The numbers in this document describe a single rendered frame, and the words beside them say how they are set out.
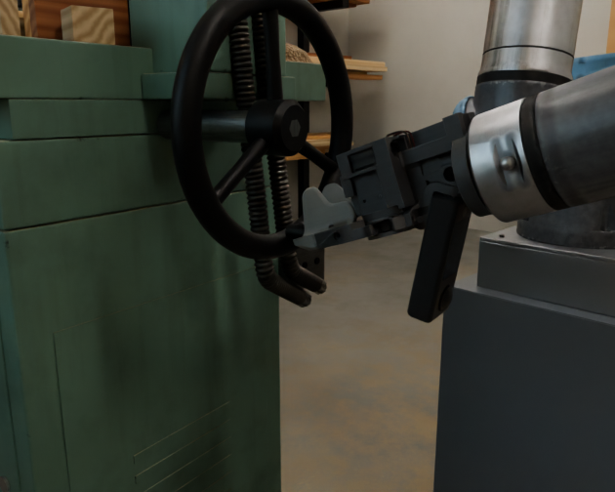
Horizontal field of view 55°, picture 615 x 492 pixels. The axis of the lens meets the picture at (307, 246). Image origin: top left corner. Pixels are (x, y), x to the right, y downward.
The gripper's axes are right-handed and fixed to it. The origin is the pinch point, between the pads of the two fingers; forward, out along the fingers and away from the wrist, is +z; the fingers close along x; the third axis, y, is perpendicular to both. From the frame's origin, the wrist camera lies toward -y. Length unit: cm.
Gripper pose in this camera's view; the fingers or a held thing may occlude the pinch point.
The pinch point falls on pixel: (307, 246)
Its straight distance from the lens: 61.0
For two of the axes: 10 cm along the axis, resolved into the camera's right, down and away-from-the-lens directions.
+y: -2.8, -9.6, -0.2
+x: -5.9, 1.9, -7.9
